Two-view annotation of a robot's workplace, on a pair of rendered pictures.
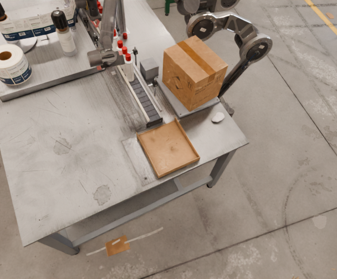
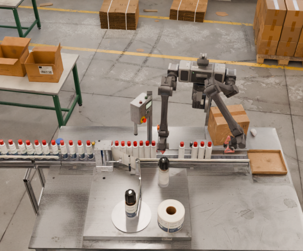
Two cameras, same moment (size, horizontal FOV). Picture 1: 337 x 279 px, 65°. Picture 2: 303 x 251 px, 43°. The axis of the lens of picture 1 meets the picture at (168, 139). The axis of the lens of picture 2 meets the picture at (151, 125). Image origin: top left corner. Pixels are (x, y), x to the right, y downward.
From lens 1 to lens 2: 2.78 m
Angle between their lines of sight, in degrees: 38
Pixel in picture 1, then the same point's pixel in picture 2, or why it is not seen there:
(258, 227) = (294, 174)
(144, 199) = not seen: hidden behind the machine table
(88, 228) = not seen: outside the picture
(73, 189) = (282, 215)
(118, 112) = (228, 176)
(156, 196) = not seen: hidden behind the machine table
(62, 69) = (180, 192)
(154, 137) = (256, 166)
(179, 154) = (273, 159)
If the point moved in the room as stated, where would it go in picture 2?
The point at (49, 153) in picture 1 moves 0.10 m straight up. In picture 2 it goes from (250, 222) to (252, 214)
